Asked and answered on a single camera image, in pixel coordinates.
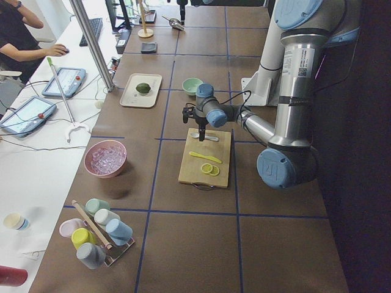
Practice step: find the far teach pendant tablet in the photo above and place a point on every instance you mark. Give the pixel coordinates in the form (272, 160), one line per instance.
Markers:
(70, 79)

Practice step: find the teach pendant tablet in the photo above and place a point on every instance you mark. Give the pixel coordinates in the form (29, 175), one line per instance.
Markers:
(70, 79)
(28, 117)

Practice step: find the aluminium frame post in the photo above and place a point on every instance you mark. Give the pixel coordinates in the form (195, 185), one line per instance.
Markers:
(92, 42)

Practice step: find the cup rack with wooden bar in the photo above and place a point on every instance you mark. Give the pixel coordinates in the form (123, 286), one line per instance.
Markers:
(113, 252)

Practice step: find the red bottle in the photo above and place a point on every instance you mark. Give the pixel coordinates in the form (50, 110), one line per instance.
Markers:
(13, 277)

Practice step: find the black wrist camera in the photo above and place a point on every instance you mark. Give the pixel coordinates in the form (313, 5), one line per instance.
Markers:
(188, 112)

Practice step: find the metal scoop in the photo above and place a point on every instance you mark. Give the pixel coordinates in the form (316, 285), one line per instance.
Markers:
(174, 23)

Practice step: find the white blue paper cup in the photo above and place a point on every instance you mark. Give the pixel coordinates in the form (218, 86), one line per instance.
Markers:
(16, 221)

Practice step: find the lemon slice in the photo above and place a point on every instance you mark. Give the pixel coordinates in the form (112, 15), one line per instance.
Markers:
(206, 168)
(215, 171)

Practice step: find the near teach pendant tablet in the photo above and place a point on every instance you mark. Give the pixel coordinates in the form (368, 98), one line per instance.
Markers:
(28, 117)

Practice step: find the bamboo cutting board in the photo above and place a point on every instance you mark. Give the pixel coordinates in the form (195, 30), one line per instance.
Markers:
(208, 162)

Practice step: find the lemon slice upper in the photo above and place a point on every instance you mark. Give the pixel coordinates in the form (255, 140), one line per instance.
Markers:
(206, 168)

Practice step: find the wooden stand with round base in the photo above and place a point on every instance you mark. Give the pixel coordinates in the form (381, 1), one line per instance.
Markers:
(145, 32)

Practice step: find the reacher grabber tool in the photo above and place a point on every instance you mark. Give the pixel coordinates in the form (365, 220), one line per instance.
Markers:
(74, 124)

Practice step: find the pink bowl with ice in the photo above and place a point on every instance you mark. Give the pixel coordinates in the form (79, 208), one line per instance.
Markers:
(106, 159)

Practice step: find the green avocado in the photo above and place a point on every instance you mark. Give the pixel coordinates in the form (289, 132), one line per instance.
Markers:
(143, 88)

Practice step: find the green cup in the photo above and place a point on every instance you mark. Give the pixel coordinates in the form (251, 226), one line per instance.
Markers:
(94, 204)

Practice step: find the seated person in black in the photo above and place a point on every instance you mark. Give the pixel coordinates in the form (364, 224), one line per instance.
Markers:
(19, 49)

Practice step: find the white pole with base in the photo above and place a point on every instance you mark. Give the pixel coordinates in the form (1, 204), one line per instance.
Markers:
(265, 82)

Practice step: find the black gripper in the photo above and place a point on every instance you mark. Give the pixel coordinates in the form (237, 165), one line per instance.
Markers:
(201, 122)
(182, 8)

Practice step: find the pink cup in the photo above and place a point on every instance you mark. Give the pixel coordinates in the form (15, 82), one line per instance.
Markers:
(67, 228)

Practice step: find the green bowl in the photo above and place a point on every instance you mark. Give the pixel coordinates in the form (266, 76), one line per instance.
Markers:
(190, 85)

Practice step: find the lemon slice lower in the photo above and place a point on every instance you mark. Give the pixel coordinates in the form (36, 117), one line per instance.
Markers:
(215, 171)

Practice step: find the grey cup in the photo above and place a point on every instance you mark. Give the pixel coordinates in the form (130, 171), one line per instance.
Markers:
(91, 255)

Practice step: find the grey folded cloth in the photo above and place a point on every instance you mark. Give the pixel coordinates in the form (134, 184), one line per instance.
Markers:
(149, 47)

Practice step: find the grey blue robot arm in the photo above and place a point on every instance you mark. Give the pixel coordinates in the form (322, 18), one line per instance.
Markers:
(278, 97)

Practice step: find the yellow cup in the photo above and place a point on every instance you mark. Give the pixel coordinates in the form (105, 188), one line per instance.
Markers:
(81, 236)

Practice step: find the black framed tray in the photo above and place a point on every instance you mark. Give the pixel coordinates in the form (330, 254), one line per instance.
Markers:
(150, 17)

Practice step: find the white plastic spoon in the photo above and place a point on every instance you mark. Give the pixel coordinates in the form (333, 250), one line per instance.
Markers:
(196, 135)

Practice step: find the cream rabbit tray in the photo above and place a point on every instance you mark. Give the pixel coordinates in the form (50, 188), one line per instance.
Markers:
(132, 98)

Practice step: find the yellow plastic knife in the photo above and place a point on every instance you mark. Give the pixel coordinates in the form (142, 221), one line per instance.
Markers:
(210, 158)

